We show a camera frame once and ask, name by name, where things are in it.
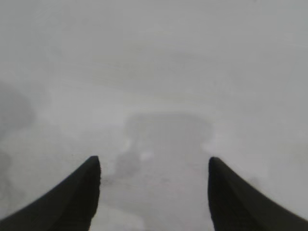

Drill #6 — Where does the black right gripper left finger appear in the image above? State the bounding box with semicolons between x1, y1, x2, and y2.
0;155;101;231

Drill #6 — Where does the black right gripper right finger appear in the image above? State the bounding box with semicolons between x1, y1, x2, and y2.
208;156;308;231

